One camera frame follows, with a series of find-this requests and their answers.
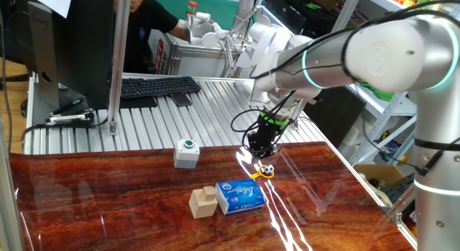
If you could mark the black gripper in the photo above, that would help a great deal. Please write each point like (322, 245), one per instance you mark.
(264, 136)

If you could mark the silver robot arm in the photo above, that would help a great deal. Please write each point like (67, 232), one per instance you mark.
(388, 53)

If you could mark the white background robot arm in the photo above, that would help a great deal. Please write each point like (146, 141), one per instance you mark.
(267, 42)

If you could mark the small soccer ball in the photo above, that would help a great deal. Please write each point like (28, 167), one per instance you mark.
(269, 169)

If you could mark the blue tissue pack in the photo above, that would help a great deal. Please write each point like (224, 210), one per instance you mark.
(239, 197)

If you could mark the grey box green button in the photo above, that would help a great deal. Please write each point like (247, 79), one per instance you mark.
(186, 157)

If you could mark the wooden block puzzle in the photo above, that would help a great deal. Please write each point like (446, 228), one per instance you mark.
(201, 208)

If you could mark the black panel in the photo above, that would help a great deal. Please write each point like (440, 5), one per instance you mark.
(338, 118)

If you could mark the black smartphone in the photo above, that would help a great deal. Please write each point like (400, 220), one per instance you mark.
(180, 99)

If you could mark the silver metal case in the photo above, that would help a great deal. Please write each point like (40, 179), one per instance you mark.
(201, 64)

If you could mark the open cardboard box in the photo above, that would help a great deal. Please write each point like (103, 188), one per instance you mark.
(381, 172)

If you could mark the black keyboard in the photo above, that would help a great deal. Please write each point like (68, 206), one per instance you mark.
(158, 86)

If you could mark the jar with orange lid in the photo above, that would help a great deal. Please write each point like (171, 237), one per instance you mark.
(192, 9)

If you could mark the white metal shelf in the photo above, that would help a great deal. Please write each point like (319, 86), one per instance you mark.
(346, 10)

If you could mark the person in black shirt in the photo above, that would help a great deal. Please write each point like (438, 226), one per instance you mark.
(147, 31)

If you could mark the white marker pen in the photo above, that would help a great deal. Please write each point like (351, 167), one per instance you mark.
(70, 118)

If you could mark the black pen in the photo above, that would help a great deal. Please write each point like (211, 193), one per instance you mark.
(68, 106)

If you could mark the black computer monitor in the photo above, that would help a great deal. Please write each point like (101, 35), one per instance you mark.
(86, 46)

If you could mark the white paper sheet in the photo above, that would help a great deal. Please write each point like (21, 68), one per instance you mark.
(50, 1)

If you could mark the aluminium frame post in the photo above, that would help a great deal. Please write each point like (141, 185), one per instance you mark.
(118, 64)
(9, 208)

